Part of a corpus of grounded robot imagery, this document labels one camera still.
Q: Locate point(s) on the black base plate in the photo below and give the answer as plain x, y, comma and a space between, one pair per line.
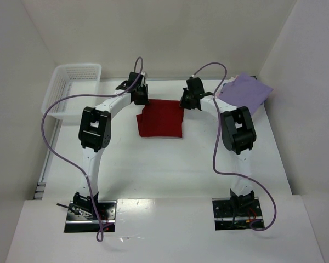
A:
226, 219
79, 221

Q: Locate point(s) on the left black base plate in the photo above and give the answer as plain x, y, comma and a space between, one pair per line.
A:
79, 221

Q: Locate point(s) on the white plastic laundry basket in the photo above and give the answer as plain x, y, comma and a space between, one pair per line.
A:
68, 80

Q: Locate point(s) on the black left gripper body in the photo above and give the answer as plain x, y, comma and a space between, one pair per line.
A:
140, 97

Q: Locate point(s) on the folded purple t-shirt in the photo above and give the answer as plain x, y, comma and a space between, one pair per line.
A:
245, 90

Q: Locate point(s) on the red t-shirt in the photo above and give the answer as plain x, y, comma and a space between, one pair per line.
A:
161, 118

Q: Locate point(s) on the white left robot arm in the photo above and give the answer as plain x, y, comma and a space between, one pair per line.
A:
95, 135

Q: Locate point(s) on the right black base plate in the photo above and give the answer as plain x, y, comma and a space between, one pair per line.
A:
226, 219

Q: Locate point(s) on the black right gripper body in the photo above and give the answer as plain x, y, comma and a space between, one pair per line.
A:
187, 101

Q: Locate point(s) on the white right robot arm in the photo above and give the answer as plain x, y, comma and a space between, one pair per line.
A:
238, 136

